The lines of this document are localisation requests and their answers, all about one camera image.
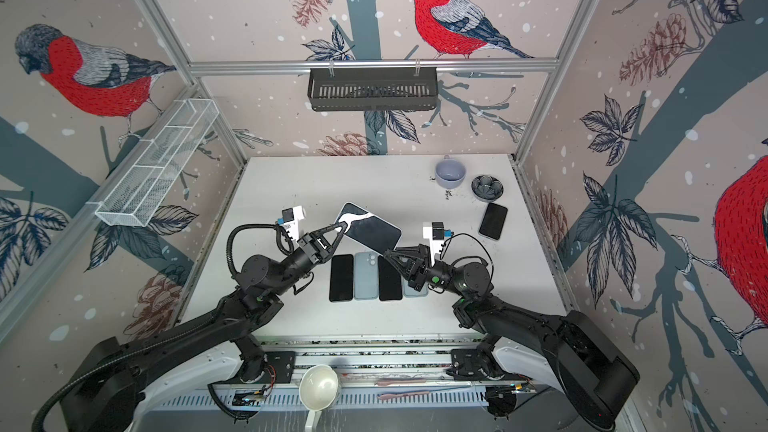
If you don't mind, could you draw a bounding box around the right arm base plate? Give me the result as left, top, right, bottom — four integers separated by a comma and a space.
445, 349, 530, 382

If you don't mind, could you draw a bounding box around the white phone case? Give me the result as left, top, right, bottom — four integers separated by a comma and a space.
401, 278, 429, 298

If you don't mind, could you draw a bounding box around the light blue phone case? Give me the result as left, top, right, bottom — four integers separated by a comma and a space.
353, 252, 379, 301

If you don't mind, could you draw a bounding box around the white ladle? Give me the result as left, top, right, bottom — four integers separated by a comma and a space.
299, 364, 340, 432

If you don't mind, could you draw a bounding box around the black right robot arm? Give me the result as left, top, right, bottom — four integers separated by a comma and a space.
383, 245, 640, 431

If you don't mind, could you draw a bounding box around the black hanging wire basket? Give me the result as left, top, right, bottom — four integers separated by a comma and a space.
307, 67, 439, 112

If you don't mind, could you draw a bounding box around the lavender cup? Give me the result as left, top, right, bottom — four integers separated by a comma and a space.
434, 155, 467, 190

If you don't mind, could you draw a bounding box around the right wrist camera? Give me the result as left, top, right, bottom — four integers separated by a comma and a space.
423, 222, 453, 265

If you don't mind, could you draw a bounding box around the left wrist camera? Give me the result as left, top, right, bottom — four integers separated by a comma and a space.
277, 205, 306, 242

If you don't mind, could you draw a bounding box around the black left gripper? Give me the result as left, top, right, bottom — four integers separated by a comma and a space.
270, 224, 346, 299

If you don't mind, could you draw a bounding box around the white mesh wall shelf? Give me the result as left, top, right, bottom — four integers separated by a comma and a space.
95, 98, 219, 227

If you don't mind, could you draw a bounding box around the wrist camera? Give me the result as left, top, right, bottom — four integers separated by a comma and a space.
423, 222, 453, 265
277, 205, 306, 242

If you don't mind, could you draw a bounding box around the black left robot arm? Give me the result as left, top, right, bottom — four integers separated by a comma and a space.
31, 222, 349, 431

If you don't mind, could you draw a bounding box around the red pen on rail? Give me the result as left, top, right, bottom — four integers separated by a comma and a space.
377, 388, 446, 402

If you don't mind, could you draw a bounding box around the black phone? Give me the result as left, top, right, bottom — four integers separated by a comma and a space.
328, 254, 354, 302
345, 216, 402, 255
478, 203, 508, 240
378, 256, 403, 301

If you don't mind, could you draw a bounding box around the dark grey small bowl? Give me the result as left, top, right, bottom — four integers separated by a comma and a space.
471, 175, 504, 203

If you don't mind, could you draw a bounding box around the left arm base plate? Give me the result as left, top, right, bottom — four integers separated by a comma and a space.
232, 351, 296, 385

